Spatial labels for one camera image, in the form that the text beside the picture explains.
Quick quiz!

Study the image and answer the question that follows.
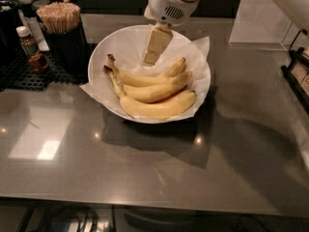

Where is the black container far left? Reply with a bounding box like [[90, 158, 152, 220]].
[[0, 0, 22, 64]]

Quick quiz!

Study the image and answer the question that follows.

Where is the large yellow banana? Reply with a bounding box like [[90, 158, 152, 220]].
[[104, 68, 197, 120]]

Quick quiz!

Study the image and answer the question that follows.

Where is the small white-capped sauce bottle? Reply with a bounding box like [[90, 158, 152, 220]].
[[16, 26, 39, 56]]

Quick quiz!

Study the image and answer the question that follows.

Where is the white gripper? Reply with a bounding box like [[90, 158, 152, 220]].
[[142, 0, 199, 65]]

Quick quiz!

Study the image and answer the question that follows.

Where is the black chopstick holder cup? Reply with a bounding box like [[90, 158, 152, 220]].
[[45, 23, 89, 75]]

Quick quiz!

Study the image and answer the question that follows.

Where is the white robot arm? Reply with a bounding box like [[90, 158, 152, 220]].
[[142, 0, 309, 65]]

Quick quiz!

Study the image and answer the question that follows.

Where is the white paper liner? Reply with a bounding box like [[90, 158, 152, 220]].
[[79, 36, 211, 124]]

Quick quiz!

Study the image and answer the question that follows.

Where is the clear acrylic stand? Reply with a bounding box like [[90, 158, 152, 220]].
[[229, 0, 309, 50]]

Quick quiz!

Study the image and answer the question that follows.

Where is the small red sauce jar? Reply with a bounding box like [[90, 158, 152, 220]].
[[28, 53, 48, 73]]

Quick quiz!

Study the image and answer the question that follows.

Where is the dark jar grey lid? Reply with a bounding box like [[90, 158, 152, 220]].
[[17, 0, 36, 17]]

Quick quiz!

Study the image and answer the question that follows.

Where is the bundle of wooden chopsticks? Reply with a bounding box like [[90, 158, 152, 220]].
[[37, 2, 80, 34]]

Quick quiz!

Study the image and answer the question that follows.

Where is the black grid mat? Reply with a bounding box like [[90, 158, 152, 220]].
[[0, 46, 88, 91]]

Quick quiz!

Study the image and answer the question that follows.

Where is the white bowl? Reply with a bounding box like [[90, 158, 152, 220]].
[[87, 24, 211, 125]]

